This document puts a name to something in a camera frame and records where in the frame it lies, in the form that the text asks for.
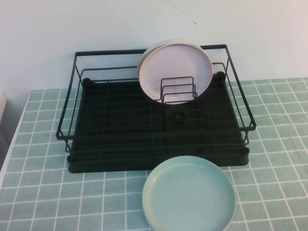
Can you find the cream round plate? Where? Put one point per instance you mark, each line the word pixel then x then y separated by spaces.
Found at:
pixel 173 41

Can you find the black plastic drip tray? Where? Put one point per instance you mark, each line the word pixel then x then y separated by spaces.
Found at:
pixel 120 120

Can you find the green checked tablecloth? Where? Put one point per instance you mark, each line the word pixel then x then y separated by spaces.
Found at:
pixel 48 192

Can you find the pink round plate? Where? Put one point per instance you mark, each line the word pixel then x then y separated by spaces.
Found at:
pixel 173 65

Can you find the green round plate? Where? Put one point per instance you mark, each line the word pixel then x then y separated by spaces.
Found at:
pixel 187 197

